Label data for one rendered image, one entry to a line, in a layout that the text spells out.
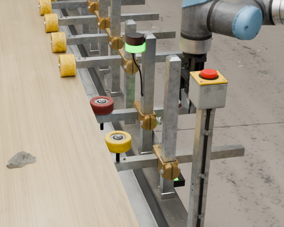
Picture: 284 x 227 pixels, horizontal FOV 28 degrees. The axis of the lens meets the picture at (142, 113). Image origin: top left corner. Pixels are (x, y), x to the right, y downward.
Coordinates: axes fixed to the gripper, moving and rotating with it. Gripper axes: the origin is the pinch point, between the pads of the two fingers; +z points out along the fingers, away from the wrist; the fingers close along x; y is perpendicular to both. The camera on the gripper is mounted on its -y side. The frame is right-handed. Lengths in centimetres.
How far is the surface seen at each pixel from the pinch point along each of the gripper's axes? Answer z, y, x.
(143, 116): 9.4, -15.3, -10.1
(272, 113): 96, -161, 122
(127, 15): 0, -95, 4
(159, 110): 10.5, -20.4, -2.7
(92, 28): 12, -116, -9
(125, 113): 10.2, -20.4, -14.8
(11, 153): 6, 5, -54
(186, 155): 13.8, 4.6, -1.1
